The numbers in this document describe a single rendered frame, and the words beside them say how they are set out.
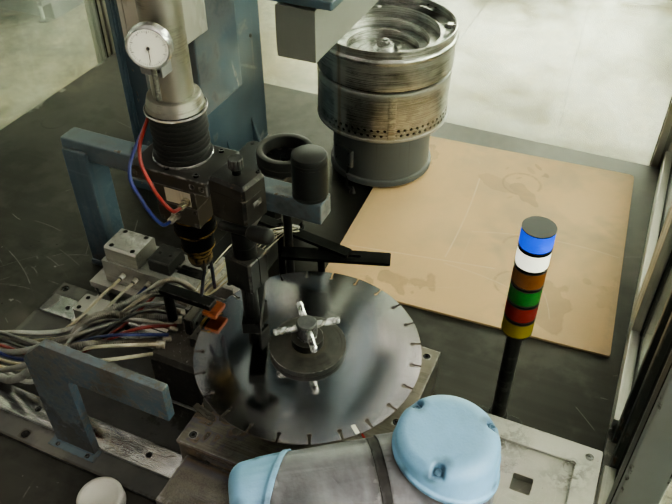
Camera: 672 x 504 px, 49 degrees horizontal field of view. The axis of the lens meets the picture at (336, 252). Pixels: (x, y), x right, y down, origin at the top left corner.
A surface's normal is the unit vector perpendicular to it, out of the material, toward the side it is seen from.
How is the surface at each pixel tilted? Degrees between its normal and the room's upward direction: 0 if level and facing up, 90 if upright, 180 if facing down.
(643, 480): 90
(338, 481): 14
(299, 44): 90
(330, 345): 5
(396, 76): 90
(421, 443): 1
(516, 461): 0
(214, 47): 90
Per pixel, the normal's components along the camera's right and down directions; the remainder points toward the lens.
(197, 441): 0.00, -0.76
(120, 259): -0.40, 0.60
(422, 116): 0.51, 0.56
